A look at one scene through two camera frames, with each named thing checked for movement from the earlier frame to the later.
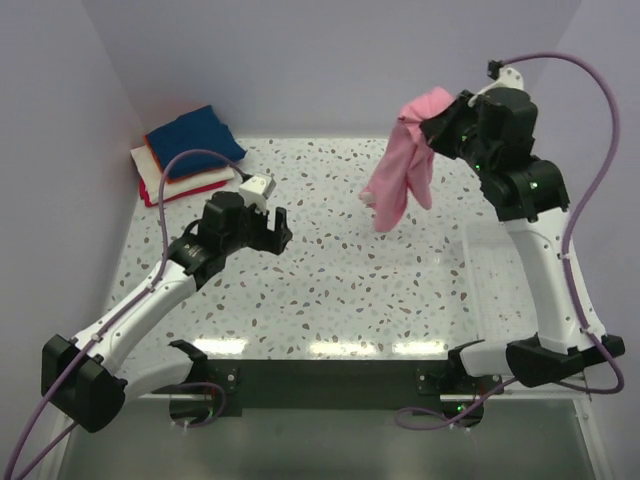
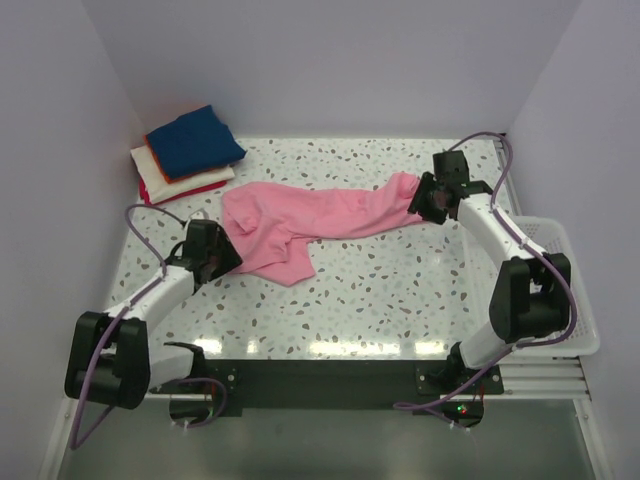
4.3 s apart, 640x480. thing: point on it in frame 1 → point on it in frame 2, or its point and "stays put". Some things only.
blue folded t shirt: (202, 129) stays put
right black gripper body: (465, 143) → (425, 201)
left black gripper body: (252, 233) → (223, 257)
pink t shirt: (409, 163) → (271, 225)
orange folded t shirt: (158, 164) stays put
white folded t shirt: (150, 176) stays put
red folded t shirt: (143, 193) stays put
